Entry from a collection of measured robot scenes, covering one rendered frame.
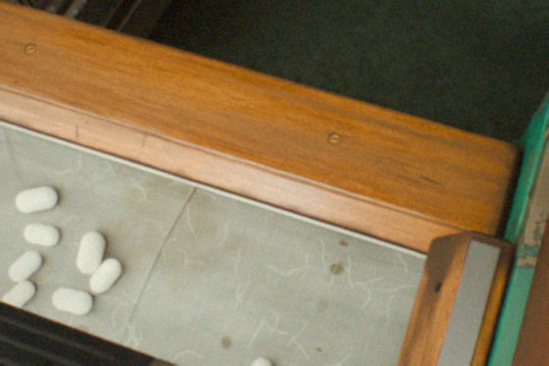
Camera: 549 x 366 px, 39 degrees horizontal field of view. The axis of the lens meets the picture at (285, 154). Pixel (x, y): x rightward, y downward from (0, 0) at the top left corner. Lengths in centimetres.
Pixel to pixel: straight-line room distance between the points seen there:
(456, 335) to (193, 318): 25
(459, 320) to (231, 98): 30
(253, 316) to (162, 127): 19
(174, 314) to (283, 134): 19
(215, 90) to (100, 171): 13
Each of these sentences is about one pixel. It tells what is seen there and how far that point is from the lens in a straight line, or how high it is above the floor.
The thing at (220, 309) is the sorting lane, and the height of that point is 74.
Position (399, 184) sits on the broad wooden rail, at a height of 76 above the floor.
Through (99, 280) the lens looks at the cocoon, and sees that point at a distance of 72.
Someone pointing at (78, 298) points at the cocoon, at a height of 76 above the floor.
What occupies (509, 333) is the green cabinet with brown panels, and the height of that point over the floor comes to 87.
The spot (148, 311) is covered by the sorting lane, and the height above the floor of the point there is 74.
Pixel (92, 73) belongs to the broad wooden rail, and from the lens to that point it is 78.
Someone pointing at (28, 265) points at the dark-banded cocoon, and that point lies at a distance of 74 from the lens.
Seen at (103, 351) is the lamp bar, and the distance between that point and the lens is 38.
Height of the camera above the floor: 143
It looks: 69 degrees down
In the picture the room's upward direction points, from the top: 10 degrees counter-clockwise
